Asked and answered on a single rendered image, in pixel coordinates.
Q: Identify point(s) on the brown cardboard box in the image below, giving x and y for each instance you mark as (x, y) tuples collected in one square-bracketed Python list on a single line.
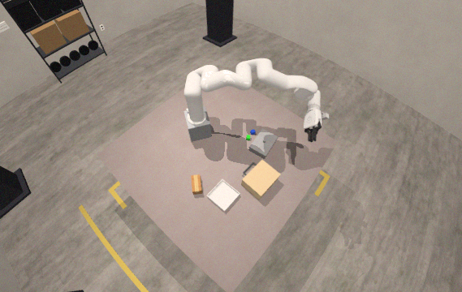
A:
[(196, 184)]

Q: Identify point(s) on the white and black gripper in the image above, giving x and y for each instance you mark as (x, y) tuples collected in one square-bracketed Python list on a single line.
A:
[(312, 121)]

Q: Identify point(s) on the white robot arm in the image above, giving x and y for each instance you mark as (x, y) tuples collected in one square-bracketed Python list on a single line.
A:
[(211, 79)]

